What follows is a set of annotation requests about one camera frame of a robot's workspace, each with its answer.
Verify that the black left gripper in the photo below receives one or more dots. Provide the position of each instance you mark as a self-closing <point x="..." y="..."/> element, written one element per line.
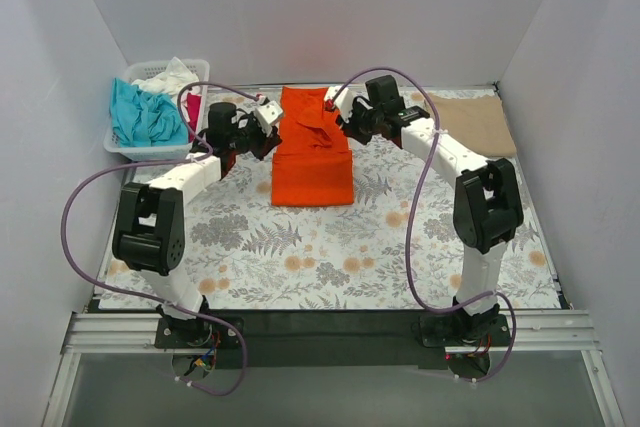
<point x="260" y="142"/>

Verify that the orange t shirt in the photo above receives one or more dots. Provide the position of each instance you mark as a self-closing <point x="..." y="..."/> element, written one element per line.
<point x="313" y="166"/>

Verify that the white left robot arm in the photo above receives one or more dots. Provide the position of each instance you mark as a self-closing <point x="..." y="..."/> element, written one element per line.
<point x="149" y="232"/>

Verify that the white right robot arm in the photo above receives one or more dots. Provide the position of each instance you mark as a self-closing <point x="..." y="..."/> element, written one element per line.
<point x="487" y="209"/>

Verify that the magenta t shirt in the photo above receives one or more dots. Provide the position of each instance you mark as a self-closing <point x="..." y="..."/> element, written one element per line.
<point x="193" y="110"/>

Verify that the white plastic laundry basket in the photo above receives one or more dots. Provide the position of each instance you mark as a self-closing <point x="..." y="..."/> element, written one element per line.
<point x="158" y="153"/>

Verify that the white t shirt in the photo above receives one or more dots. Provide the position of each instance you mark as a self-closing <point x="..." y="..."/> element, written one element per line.
<point x="166" y="77"/>

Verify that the folded beige t shirt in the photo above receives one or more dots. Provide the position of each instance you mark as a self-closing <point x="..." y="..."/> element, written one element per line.
<point x="478" y="123"/>

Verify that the teal t shirt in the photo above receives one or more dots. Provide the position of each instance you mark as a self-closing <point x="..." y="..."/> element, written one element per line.
<point x="140" y="119"/>

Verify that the floral patterned table mat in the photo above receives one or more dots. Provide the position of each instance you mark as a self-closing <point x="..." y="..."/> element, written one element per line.
<point x="394" y="247"/>

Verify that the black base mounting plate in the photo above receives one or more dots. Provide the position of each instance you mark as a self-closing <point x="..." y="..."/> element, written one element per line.
<point x="334" y="338"/>

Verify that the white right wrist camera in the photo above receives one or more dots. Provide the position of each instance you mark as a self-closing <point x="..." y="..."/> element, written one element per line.
<point x="339" y="100"/>

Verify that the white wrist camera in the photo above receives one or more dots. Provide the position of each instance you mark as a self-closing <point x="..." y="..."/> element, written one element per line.
<point x="339" y="100"/>
<point x="268" y="113"/>

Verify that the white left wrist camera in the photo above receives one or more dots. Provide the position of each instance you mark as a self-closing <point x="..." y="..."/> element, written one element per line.
<point x="268" y="113"/>

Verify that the aluminium frame rail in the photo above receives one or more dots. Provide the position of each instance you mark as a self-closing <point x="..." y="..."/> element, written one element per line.
<point x="111" y="333"/>

